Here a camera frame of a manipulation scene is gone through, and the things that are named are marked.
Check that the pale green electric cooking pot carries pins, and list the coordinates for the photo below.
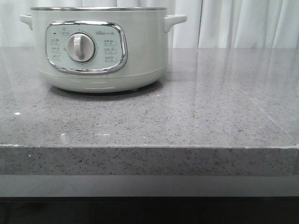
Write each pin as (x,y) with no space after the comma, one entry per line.
(101,49)

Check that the white pleated curtain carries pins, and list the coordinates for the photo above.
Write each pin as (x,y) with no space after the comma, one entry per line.
(210,23)

